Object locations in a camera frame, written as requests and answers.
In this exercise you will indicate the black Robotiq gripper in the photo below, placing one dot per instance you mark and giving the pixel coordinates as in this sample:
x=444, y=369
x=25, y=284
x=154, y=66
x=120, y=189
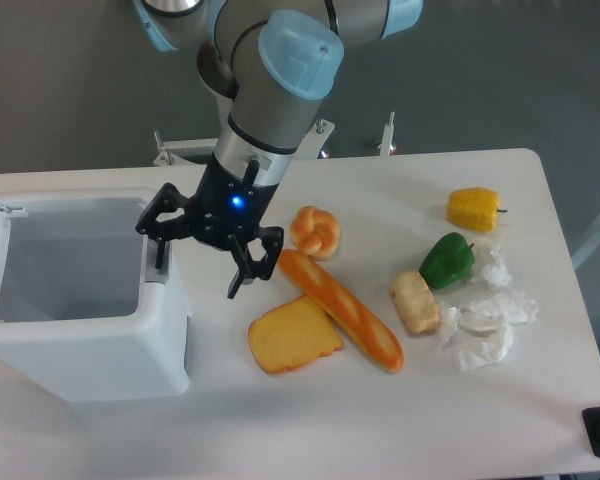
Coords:
x=225, y=212

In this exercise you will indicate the white push-button trash can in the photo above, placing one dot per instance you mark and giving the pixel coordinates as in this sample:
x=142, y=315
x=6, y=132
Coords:
x=90, y=310

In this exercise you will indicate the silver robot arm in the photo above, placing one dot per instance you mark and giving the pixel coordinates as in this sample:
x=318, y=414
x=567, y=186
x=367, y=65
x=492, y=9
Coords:
x=278, y=61

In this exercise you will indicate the knotted bread roll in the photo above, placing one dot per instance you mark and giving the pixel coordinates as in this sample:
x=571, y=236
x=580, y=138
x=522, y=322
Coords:
x=315, y=232

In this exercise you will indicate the toy toast slice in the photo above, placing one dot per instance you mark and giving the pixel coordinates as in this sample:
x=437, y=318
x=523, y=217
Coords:
x=292, y=336

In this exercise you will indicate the orange toy baguette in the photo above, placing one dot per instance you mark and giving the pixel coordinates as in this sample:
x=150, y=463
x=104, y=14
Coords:
x=367, y=331

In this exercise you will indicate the toy fried pastry piece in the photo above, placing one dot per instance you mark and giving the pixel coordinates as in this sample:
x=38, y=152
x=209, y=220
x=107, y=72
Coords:
x=415, y=302

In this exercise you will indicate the green toy bell pepper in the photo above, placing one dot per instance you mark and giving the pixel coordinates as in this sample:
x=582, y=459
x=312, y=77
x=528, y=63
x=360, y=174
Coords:
x=448, y=261

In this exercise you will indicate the yellow toy corn cob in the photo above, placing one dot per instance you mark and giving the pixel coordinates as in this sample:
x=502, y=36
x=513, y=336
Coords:
x=474, y=208

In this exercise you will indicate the small crumpled white tissue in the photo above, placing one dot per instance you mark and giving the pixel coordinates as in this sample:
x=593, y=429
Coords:
x=489, y=267

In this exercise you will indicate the crumpled white tissue paper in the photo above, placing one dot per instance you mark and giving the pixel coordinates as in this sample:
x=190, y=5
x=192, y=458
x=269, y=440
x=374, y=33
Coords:
x=480, y=333

